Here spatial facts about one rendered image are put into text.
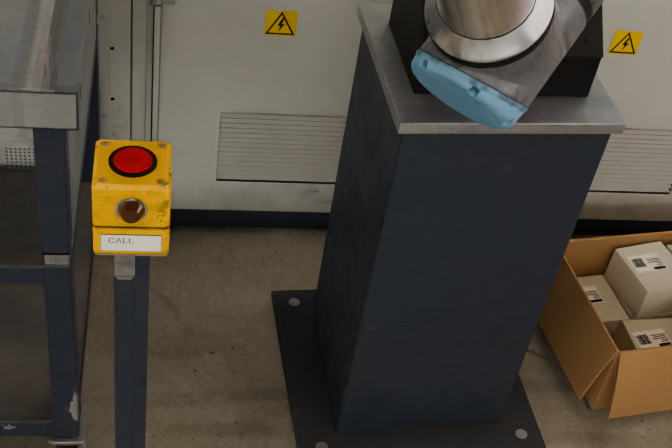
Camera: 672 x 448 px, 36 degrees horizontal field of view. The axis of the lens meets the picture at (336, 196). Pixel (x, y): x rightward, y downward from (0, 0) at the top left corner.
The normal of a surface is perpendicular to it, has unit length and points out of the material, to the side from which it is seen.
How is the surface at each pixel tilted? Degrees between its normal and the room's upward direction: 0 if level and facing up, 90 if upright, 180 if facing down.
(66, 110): 90
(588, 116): 0
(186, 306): 0
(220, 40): 90
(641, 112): 90
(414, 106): 0
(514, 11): 98
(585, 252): 89
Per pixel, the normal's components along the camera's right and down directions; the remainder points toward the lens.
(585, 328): -0.89, -0.14
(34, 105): 0.11, 0.66
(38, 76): 0.14, -0.75
